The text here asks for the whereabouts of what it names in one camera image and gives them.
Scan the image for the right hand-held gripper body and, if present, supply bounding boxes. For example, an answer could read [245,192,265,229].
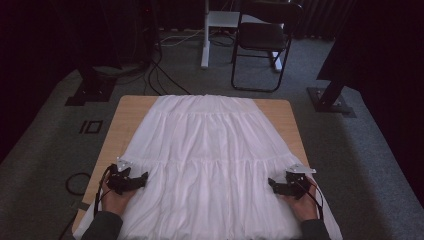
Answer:
[280,163,318,201]

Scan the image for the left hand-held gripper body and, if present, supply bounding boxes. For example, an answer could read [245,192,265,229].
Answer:
[105,157,142,196]

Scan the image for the white tiered skirt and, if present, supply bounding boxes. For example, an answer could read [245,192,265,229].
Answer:
[73,94,344,240]

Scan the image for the person's left hand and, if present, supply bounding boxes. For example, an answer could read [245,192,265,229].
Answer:
[99,180,137,215]

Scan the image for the person's right hand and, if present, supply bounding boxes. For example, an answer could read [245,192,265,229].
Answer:
[282,177,320,222]

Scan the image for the black slanted stand with base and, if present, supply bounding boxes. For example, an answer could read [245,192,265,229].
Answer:
[306,74,357,118]

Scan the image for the black stand with flat base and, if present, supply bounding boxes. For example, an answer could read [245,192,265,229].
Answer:
[64,61,118,107]

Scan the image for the black folding chair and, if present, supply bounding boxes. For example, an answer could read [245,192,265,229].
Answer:
[230,0,304,94]

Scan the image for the dark curtain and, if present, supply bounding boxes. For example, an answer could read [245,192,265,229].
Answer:
[293,0,424,81]

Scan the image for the right hand-held gripper black cable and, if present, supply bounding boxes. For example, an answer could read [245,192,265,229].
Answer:
[294,179,325,221]

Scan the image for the hand-held gripper black cable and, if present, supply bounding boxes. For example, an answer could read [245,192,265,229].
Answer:
[93,164,113,218]
[294,179,325,221]

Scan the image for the left hand-held gripper black cable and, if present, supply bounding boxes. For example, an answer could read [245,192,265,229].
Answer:
[93,164,113,218]

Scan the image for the black looped cable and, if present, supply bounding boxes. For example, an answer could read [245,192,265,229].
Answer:
[65,172,93,197]

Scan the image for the black floor cables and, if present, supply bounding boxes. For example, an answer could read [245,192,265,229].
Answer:
[143,49,194,98]

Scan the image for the white desk frame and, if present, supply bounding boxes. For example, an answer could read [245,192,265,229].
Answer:
[200,0,284,73]

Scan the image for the white floor cable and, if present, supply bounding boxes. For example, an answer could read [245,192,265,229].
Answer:
[159,28,205,48]

